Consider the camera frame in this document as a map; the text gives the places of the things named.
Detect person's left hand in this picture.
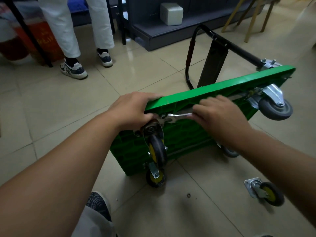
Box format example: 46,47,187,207
106,92,165,132

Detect wooden stool legs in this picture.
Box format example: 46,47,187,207
221,0,283,43

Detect silver wrench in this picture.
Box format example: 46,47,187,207
162,112,194,124

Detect person's left forearm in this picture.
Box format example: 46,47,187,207
0,112,121,237

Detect person's light trousers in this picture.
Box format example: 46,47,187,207
71,206,117,237

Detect green platform trolley deck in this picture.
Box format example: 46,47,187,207
109,24,296,176

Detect blue plastic crate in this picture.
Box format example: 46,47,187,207
66,0,89,12

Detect person's dark shoe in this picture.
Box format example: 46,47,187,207
86,191,113,223

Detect white box on shelf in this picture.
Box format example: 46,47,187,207
160,3,184,26

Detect person's right forearm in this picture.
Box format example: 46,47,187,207
234,129,316,226

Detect person's right hand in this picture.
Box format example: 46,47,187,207
190,95,255,153

